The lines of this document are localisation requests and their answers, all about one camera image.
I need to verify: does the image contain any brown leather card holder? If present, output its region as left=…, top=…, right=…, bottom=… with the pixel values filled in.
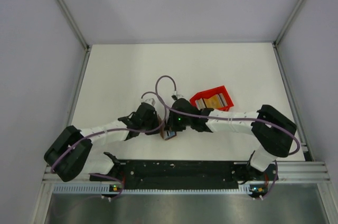
left=158, top=115, right=177, bottom=141

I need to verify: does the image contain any red plastic bin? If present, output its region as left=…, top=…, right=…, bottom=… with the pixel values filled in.
left=190, top=86, right=234, bottom=111

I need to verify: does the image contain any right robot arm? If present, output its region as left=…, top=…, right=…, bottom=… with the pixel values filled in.
left=166, top=98, right=300, bottom=180

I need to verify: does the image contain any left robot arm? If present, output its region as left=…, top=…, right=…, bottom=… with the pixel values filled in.
left=44, top=99, right=159, bottom=182

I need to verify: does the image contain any stack of credit cards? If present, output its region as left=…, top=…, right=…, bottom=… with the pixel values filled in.
left=195, top=94, right=228, bottom=109

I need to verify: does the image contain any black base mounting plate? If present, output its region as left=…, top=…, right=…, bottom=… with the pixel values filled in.
left=89, top=159, right=278, bottom=190

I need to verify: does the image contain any steel sheet panel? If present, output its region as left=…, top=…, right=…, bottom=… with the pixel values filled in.
left=45, top=184, right=329, bottom=223

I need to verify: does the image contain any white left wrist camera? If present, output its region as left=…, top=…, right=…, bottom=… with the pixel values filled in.
left=140, top=98, right=156, bottom=107

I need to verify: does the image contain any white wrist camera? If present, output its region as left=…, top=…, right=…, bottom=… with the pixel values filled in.
left=171, top=90, right=184, bottom=101
left=140, top=98, right=156, bottom=107

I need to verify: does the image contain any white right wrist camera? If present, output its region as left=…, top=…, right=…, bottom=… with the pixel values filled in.
left=171, top=90, right=184, bottom=101

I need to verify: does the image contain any grey slotted cable duct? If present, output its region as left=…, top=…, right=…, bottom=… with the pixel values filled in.
left=52, top=183, right=267, bottom=195

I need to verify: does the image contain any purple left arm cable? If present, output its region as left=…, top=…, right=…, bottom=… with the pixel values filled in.
left=50, top=91, right=167, bottom=201

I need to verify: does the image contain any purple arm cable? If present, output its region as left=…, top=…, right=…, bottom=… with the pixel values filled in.
left=155, top=75, right=302, bottom=201
left=50, top=91, right=167, bottom=201

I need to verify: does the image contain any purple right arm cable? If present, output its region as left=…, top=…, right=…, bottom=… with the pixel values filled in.
left=155, top=75, right=302, bottom=201

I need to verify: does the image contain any aluminium frame rail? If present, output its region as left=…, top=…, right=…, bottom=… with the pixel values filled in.
left=55, top=0, right=90, bottom=51

